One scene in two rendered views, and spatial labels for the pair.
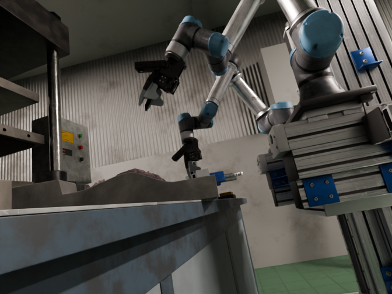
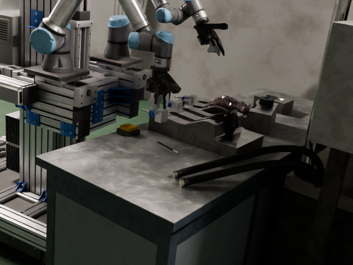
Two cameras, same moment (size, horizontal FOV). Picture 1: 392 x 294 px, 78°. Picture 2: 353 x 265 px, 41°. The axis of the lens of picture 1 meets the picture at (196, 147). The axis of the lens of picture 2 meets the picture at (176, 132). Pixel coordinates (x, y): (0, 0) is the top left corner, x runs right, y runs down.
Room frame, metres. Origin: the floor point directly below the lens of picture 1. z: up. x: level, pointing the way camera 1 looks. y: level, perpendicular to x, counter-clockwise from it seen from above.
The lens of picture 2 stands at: (3.20, 0.84, 1.60)
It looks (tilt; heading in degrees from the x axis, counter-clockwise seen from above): 20 degrees down; 200
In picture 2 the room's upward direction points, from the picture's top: 7 degrees clockwise
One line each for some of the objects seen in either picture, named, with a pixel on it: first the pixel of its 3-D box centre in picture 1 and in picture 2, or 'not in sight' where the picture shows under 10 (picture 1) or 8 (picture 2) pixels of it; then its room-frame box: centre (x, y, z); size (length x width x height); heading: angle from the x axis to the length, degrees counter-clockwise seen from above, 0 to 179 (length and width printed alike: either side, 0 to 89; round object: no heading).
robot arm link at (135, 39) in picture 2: (203, 121); (142, 41); (1.29, -0.07, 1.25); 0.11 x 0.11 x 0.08; 14
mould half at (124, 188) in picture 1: (128, 195); (228, 109); (0.72, 0.22, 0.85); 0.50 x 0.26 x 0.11; 93
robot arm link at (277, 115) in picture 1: (282, 114); (57, 34); (1.29, -0.51, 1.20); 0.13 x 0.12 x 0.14; 14
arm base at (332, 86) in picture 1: (319, 93); (117, 49); (0.79, -0.45, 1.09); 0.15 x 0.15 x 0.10
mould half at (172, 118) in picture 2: not in sight; (206, 124); (1.09, 0.22, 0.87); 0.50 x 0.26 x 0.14; 76
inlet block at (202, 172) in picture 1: (220, 177); (184, 98); (0.69, -0.05, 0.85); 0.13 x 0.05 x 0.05; 93
